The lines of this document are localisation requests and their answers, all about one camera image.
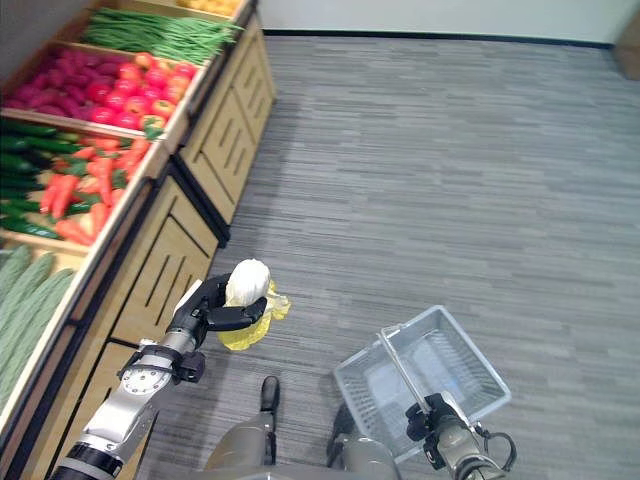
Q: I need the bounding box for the silver right robot leg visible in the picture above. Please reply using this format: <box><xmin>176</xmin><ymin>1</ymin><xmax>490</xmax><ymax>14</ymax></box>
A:
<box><xmin>327</xmin><ymin>432</ymin><xmax>402</xmax><ymax>480</ymax></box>

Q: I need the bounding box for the pile of purple sweet potatoes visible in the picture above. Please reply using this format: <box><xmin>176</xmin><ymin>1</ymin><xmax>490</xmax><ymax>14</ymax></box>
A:
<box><xmin>3</xmin><ymin>47</ymin><xmax>124</xmax><ymax>121</ymax></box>

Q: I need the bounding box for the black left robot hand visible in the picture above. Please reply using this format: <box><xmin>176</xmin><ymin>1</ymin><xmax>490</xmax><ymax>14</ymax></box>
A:
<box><xmin>168</xmin><ymin>272</ymin><xmax>269</xmax><ymax>338</ymax></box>

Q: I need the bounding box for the pale green ridged gourd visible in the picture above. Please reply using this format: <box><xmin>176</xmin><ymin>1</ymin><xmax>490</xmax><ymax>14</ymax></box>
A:
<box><xmin>0</xmin><ymin>244</ymin><xmax>34</xmax><ymax>304</ymax></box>
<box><xmin>0</xmin><ymin>252</ymin><xmax>56</xmax><ymax>334</ymax></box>
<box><xmin>0</xmin><ymin>268</ymin><xmax>76</xmax><ymax>401</ymax></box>

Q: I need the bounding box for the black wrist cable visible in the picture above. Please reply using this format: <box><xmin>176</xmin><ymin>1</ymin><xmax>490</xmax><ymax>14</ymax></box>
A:
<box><xmin>473</xmin><ymin>422</ymin><xmax>517</xmax><ymax>472</ymax></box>

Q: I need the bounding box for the wooden produce stand with gourds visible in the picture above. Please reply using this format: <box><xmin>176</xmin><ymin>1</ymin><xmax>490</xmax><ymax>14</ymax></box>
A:
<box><xmin>0</xmin><ymin>112</ymin><xmax>222</xmax><ymax>480</ymax></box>

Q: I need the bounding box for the dark robot foot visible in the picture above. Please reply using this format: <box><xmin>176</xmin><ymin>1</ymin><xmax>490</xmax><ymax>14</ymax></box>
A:
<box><xmin>327</xmin><ymin>402</ymin><xmax>357</xmax><ymax>451</ymax></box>
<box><xmin>259</xmin><ymin>375</ymin><xmax>281</xmax><ymax>414</ymax></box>

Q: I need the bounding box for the white yellow napa cabbage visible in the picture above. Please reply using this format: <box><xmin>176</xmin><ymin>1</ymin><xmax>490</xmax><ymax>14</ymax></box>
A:
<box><xmin>218</xmin><ymin>258</ymin><xmax>292</xmax><ymax>353</ymax></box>

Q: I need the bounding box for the dark green cucumber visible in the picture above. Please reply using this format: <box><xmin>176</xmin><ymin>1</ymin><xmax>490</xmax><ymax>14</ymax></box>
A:
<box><xmin>0</xmin><ymin>173</ymin><xmax>46</xmax><ymax>192</ymax></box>
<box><xmin>0</xmin><ymin>152</ymin><xmax>42</xmax><ymax>175</ymax></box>
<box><xmin>0</xmin><ymin>197</ymin><xmax>42</xmax><ymax>214</ymax></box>
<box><xmin>0</xmin><ymin>119</ymin><xmax>59</xmax><ymax>139</ymax></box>
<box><xmin>0</xmin><ymin>135</ymin><xmax>81</xmax><ymax>155</ymax></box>
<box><xmin>0</xmin><ymin>215</ymin><xmax>62</xmax><ymax>240</ymax></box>

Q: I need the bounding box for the black baseboard strip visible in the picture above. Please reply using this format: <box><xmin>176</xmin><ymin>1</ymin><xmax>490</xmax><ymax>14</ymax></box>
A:
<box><xmin>262</xmin><ymin>28</ymin><xmax>615</xmax><ymax>50</ymax></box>

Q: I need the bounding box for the dark right robot foot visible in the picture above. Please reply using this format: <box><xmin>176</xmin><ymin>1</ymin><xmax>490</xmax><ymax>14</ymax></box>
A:
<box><xmin>327</xmin><ymin>402</ymin><xmax>357</xmax><ymax>451</ymax></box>

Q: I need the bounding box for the dark left robot foot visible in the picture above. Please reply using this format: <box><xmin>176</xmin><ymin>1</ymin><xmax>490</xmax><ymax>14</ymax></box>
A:
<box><xmin>259</xmin><ymin>375</ymin><xmax>281</xmax><ymax>414</ymax></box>

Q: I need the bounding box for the silver left robot leg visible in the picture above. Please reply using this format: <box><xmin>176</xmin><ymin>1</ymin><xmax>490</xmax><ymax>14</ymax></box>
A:
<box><xmin>203</xmin><ymin>408</ymin><xmax>279</xmax><ymax>472</ymax></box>

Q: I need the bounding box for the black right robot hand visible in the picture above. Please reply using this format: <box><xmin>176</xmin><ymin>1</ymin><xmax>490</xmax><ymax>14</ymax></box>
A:
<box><xmin>404</xmin><ymin>391</ymin><xmax>482</xmax><ymax>471</ymax></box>

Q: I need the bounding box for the silver robot leg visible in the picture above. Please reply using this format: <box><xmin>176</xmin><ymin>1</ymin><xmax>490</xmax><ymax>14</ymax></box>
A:
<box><xmin>203</xmin><ymin>408</ymin><xmax>279</xmax><ymax>472</ymax></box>
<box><xmin>327</xmin><ymin>432</ymin><xmax>402</xmax><ymax>480</ymax></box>

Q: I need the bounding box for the wooden produce stand with tomatoes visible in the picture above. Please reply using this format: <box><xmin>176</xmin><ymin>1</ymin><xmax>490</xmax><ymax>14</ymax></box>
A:
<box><xmin>0</xmin><ymin>0</ymin><xmax>278</xmax><ymax>248</ymax></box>

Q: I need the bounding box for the clear grey plastic shopping basket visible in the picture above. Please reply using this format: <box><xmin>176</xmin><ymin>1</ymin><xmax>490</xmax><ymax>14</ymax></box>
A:
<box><xmin>333</xmin><ymin>304</ymin><xmax>512</xmax><ymax>464</ymax></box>

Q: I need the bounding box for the pile of green beans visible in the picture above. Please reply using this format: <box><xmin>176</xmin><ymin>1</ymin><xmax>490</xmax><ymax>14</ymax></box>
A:
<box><xmin>81</xmin><ymin>7</ymin><xmax>244</xmax><ymax>66</ymax></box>

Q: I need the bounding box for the pile of yellow oranges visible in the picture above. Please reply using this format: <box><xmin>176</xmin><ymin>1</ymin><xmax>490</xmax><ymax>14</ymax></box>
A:
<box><xmin>175</xmin><ymin>0</ymin><xmax>241</xmax><ymax>18</ymax></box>

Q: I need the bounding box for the brown cardboard box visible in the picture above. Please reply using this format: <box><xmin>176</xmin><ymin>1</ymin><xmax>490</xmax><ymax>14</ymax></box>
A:
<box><xmin>613</xmin><ymin>8</ymin><xmax>640</xmax><ymax>82</ymax></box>

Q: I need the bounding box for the orange carrot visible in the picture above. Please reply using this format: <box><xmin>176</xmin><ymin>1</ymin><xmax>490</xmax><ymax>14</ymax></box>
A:
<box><xmin>89</xmin><ymin>201</ymin><xmax>111</xmax><ymax>240</ymax></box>
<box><xmin>95</xmin><ymin>156</ymin><xmax>115</xmax><ymax>207</ymax></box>
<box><xmin>38</xmin><ymin>173</ymin><xmax>64</xmax><ymax>215</ymax></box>
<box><xmin>54</xmin><ymin>218</ymin><xmax>95</xmax><ymax>247</ymax></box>
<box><xmin>117</xmin><ymin>138</ymin><xmax>152</xmax><ymax>174</ymax></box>
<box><xmin>49</xmin><ymin>173</ymin><xmax>81</xmax><ymax>220</ymax></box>

